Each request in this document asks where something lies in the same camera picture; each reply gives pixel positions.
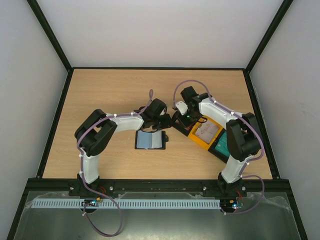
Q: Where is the black card holder wallet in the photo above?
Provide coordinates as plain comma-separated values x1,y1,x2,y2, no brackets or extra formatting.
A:
134,130,169,150

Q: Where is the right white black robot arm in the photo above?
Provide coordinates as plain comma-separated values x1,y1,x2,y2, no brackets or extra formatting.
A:
172,86,264,196

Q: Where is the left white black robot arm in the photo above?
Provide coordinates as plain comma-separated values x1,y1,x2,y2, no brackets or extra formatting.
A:
74,98,172,195

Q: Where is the red patterned white card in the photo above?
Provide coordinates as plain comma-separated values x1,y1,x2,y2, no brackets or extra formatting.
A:
195,120,220,144

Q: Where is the teal card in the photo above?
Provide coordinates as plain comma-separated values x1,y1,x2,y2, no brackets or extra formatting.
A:
214,131,230,158

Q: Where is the black tray left compartment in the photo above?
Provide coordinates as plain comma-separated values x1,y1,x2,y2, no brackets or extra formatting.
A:
171,111,197,137

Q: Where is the yellow tray middle compartment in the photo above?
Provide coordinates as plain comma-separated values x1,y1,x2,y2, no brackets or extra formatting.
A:
188,115,224,150

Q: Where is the right controller board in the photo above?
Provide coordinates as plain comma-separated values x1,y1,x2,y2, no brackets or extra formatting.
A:
220,196,244,214

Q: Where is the controller board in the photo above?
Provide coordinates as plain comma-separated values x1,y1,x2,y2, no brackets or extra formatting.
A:
220,196,244,214
80,197,104,214

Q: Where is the left controller board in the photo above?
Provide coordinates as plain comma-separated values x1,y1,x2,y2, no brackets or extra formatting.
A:
80,197,104,214

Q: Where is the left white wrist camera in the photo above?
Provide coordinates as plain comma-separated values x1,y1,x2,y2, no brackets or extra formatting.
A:
159,106,168,116

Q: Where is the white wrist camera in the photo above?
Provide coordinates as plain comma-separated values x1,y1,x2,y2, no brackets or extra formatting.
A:
159,106,168,116
175,101,188,116

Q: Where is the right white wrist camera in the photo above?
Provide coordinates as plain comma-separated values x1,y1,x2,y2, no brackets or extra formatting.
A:
175,101,188,116

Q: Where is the light blue slotted cable duct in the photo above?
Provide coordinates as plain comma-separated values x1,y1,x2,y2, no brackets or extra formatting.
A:
31,198,221,210

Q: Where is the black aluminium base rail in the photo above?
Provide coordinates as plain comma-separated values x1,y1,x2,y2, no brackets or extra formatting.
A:
26,177,292,198

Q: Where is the black frame post right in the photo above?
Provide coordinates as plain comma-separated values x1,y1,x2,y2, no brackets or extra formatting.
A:
245,0,294,73

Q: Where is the black frame post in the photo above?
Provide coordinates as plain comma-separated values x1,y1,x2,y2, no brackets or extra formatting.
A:
27,0,72,72
245,0,294,73

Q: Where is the black frame post left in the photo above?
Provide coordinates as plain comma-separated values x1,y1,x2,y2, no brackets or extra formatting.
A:
27,0,72,72

